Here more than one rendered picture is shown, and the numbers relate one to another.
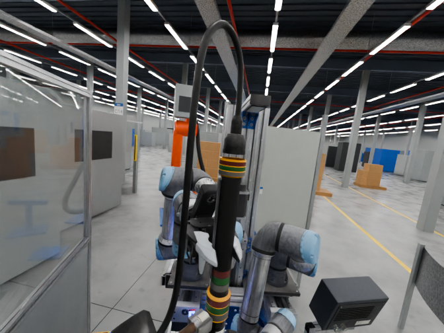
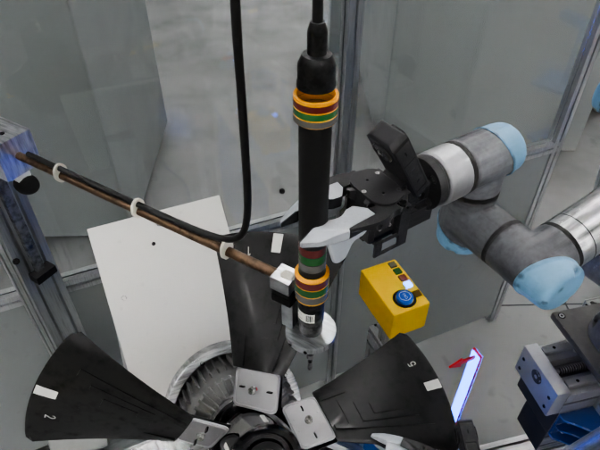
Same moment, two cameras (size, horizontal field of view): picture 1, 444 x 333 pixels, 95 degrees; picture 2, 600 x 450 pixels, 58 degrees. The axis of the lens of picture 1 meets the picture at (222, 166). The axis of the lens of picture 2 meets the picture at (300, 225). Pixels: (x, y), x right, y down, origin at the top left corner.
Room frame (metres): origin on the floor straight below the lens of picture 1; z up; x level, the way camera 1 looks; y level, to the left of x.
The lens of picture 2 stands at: (0.23, -0.46, 2.04)
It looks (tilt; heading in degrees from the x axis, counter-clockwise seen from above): 42 degrees down; 79
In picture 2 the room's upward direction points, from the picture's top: straight up
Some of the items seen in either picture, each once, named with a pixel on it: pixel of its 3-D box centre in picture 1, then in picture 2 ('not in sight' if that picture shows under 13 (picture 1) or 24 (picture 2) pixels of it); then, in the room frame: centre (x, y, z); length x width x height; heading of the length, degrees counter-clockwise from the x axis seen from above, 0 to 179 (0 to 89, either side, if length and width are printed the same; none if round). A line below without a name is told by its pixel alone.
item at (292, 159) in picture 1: (266, 205); not in sight; (2.29, -0.56, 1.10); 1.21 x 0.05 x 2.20; 102
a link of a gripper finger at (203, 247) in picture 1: (203, 258); (311, 217); (0.33, 0.02, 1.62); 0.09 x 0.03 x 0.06; 14
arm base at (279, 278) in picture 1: (275, 270); not in sight; (1.11, -0.38, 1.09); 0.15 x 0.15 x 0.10
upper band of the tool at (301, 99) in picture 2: (232, 167); (315, 107); (0.33, -0.02, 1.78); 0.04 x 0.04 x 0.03
